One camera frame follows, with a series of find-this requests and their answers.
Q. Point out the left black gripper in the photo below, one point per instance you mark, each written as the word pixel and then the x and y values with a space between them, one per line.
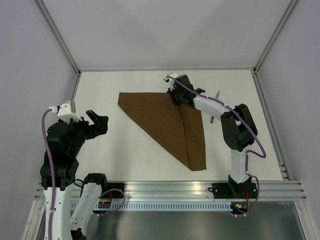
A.
pixel 93 129

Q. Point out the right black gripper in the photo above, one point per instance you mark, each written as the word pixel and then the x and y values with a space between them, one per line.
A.
pixel 176 103

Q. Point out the brown cloth napkin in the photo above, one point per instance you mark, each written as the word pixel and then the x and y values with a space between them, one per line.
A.
pixel 178 129

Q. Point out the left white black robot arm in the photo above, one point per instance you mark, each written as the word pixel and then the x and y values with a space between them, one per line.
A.
pixel 63 141

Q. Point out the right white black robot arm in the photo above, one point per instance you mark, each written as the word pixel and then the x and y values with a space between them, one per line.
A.
pixel 238 130

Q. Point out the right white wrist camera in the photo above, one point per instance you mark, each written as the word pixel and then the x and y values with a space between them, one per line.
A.
pixel 170 79

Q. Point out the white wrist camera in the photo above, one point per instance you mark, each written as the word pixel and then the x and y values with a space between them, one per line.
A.
pixel 66 111
pixel 170 79

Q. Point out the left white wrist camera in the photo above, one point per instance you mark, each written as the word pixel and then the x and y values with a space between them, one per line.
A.
pixel 66 111

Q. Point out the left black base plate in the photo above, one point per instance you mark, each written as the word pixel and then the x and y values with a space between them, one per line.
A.
pixel 115 190

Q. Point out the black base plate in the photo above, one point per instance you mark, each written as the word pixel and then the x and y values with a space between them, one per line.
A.
pixel 237 191
pixel 115 190

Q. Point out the white slotted cable duct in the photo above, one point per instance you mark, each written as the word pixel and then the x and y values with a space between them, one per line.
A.
pixel 161 206

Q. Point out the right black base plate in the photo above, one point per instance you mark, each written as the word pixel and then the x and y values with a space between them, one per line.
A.
pixel 237 191

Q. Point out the left aluminium frame post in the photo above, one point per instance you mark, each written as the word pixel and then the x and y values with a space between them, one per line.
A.
pixel 57 35

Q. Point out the aluminium frame post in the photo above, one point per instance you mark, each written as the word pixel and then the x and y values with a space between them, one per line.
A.
pixel 57 35
pixel 275 34

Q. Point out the right aluminium frame post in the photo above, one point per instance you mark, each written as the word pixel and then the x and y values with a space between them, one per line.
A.
pixel 275 34

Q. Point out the aluminium front rail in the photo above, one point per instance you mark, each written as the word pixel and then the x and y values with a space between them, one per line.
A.
pixel 283 190

